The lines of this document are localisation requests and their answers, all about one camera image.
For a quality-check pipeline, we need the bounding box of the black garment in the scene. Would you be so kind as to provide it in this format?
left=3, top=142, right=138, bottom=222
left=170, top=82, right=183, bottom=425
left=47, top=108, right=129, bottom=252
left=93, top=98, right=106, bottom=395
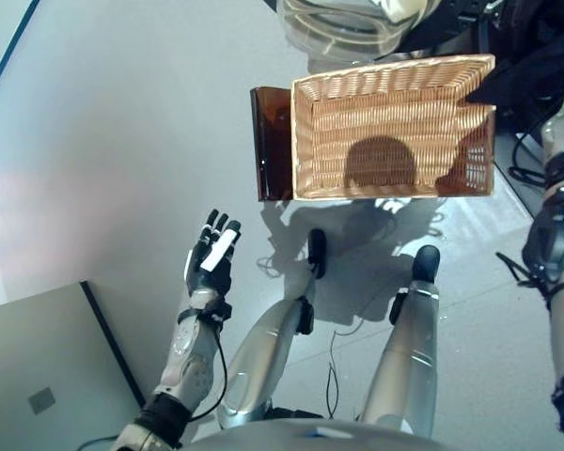
left=464, top=18, right=564, bottom=114

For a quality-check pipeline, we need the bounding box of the grey front-load washing machine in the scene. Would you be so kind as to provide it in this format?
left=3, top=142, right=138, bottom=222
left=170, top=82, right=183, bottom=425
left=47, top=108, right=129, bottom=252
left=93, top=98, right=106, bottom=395
left=403, top=0, right=564, bottom=222

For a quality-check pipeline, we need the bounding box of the silver robot torso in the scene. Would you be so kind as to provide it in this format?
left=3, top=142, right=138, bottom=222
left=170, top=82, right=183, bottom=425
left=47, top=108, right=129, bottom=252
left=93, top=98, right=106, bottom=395
left=182, top=417, right=452, bottom=451

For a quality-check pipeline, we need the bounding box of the robot left leg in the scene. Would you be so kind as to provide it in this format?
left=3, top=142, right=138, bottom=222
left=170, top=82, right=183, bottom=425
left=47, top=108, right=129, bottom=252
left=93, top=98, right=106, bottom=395
left=215, top=228, right=328, bottom=431

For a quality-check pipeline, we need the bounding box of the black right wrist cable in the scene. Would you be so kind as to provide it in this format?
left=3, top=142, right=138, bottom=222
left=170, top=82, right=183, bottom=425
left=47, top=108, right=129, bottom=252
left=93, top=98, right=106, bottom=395
left=507, top=126, right=546, bottom=187

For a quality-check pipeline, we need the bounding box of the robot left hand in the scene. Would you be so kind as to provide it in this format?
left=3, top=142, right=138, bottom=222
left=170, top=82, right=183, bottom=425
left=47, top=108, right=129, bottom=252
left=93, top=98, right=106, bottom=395
left=183, top=209, right=243, bottom=298

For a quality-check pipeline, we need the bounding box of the robot right leg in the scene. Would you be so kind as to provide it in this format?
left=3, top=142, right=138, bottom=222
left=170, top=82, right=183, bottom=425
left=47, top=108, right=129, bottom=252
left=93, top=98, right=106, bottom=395
left=359, top=244, right=442, bottom=438

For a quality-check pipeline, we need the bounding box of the robot leg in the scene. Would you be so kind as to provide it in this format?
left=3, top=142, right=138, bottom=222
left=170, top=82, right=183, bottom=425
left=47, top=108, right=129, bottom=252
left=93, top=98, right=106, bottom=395
left=215, top=228, right=328, bottom=431
left=359, top=244, right=442, bottom=438

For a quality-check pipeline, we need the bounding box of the thin black tether cable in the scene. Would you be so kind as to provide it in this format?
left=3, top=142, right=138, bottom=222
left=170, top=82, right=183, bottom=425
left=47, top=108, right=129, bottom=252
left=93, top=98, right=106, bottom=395
left=325, top=328, right=353, bottom=420

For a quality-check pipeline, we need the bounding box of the grey square outlet plate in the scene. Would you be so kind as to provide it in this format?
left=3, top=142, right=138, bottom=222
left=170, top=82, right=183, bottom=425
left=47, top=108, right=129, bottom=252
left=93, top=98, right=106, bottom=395
left=26, top=387, right=57, bottom=415

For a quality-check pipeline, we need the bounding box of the rectangular wicker laundry basket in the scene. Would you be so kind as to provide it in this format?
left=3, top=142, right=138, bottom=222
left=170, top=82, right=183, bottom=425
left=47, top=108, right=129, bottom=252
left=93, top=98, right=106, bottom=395
left=290, top=54, right=498, bottom=201

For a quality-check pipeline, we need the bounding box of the round glass washer door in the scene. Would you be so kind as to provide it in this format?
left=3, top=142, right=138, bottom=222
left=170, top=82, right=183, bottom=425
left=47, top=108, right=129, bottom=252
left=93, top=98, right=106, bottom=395
left=274, top=0, right=480, bottom=61

